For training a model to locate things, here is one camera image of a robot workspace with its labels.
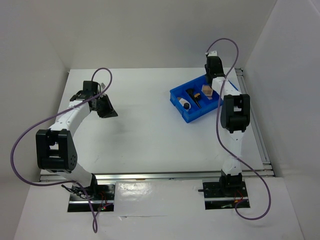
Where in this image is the brown eyeshadow palette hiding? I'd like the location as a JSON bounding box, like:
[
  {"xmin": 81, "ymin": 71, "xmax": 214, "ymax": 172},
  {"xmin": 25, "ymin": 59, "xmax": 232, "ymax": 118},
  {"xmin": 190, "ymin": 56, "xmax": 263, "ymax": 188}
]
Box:
[{"xmin": 201, "ymin": 84, "xmax": 214, "ymax": 97}]

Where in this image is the thin black makeup brush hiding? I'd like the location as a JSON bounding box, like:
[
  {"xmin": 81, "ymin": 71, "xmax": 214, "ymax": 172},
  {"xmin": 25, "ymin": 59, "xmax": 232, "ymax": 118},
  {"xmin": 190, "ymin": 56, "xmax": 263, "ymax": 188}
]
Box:
[{"xmin": 194, "ymin": 97, "xmax": 202, "ymax": 109}]

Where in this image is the white oval makeup container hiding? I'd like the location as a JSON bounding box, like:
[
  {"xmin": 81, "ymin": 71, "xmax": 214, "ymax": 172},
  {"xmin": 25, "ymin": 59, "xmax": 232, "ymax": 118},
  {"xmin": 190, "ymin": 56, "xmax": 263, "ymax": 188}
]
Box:
[{"xmin": 177, "ymin": 97, "xmax": 189, "ymax": 106}]

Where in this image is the clear bottle black cap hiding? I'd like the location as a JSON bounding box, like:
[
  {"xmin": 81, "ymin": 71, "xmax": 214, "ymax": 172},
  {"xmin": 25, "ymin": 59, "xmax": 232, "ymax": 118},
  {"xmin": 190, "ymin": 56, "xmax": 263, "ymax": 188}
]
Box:
[{"xmin": 183, "ymin": 102, "xmax": 191, "ymax": 111}]

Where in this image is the black fan makeup brush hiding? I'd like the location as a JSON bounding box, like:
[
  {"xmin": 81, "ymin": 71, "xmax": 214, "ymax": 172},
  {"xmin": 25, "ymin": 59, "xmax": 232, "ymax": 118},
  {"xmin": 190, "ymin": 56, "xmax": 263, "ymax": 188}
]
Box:
[{"xmin": 186, "ymin": 88, "xmax": 194, "ymax": 97}]

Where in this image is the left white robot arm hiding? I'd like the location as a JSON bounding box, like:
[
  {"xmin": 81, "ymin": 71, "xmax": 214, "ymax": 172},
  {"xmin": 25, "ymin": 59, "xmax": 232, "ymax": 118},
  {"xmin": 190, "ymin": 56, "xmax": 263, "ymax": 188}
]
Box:
[{"xmin": 35, "ymin": 81, "xmax": 118, "ymax": 200}]

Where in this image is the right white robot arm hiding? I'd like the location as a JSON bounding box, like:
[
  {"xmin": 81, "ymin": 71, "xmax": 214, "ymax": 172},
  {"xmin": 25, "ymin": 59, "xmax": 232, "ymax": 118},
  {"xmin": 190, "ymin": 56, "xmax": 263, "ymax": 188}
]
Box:
[{"xmin": 205, "ymin": 51, "xmax": 250, "ymax": 197}]

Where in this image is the blue plastic organizer bin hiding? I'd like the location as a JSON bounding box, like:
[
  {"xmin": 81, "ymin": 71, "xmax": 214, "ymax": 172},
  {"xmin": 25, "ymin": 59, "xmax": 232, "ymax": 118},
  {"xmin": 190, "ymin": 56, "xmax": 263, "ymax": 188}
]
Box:
[{"xmin": 170, "ymin": 75, "xmax": 225, "ymax": 123}]

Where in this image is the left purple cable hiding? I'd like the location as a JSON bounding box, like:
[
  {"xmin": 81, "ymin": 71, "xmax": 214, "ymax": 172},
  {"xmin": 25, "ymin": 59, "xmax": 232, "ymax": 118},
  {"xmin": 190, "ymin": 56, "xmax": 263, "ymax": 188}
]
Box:
[{"xmin": 10, "ymin": 67, "xmax": 113, "ymax": 234}]

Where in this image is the purple cable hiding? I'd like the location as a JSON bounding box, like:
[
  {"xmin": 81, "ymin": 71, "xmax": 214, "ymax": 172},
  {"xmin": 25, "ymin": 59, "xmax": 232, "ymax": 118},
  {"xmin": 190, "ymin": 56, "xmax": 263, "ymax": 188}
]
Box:
[
  {"xmin": 205, "ymin": 37, "xmax": 272, "ymax": 221},
  {"xmin": 10, "ymin": 67, "xmax": 113, "ymax": 234}
]

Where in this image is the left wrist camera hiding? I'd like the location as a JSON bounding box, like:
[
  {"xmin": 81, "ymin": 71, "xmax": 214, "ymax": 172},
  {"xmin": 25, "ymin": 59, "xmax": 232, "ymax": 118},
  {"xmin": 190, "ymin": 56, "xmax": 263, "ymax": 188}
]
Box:
[{"xmin": 98, "ymin": 82, "xmax": 106, "ymax": 92}]

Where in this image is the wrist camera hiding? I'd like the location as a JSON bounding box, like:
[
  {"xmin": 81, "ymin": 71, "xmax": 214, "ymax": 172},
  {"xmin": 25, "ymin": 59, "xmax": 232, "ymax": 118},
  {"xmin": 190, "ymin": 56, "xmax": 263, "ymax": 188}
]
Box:
[
  {"xmin": 98, "ymin": 82, "xmax": 106, "ymax": 92},
  {"xmin": 205, "ymin": 50, "xmax": 219, "ymax": 58}
]

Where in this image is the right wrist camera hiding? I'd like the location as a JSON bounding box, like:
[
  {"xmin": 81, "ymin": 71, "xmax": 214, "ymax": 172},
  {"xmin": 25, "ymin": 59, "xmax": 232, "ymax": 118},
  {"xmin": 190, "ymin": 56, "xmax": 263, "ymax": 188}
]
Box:
[{"xmin": 205, "ymin": 50, "xmax": 219, "ymax": 58}]

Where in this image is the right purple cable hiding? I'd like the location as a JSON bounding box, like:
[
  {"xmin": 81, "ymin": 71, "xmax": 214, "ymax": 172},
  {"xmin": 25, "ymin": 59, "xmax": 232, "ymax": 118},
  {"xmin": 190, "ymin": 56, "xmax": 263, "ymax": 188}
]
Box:
[{"xmin": 205, "ymin": 37, "xmax": 272, "ymax": 221}]

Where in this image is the aluminium rail right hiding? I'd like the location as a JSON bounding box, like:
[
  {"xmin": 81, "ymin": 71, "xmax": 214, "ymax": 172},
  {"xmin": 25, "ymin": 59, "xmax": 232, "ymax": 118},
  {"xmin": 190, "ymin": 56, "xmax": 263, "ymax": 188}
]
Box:
[{"xmin": 235, "ymin": 68, "xmax": 276, "ymax": 177}]

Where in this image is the aluminium rail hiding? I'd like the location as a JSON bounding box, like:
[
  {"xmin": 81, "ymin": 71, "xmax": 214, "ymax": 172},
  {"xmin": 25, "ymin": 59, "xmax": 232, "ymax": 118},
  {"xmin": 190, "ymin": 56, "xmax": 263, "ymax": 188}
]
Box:
[
  {"xmin": 235, "ymin": 68, "xmax": 276, "ymax": 177},
  {"xmin": 39, "ymin": 169, "xmax": 275, "ymax": 182}
]

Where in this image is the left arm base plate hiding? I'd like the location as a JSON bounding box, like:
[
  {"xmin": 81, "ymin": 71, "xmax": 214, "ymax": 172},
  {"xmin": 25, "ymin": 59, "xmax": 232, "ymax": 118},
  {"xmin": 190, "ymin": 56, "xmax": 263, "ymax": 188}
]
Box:
[{"xmin": 65, "ymin": 184, "xmax": 116, "ymax": 213}]

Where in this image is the aluminium rail front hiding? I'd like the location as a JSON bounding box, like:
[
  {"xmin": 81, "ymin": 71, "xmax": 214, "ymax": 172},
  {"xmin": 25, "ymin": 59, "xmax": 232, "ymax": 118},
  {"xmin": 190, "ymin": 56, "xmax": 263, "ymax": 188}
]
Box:
[{"xmin": 39, "ymin": 169, "xmax": 275, "ymax": 182}]

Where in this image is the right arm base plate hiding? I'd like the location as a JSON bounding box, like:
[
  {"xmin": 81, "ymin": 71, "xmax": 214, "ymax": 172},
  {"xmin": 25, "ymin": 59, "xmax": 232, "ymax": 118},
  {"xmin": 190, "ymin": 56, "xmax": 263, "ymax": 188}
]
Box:
[{"xmin": 197, "ymin": 181, "xmax": 251, "ymax": 210}]

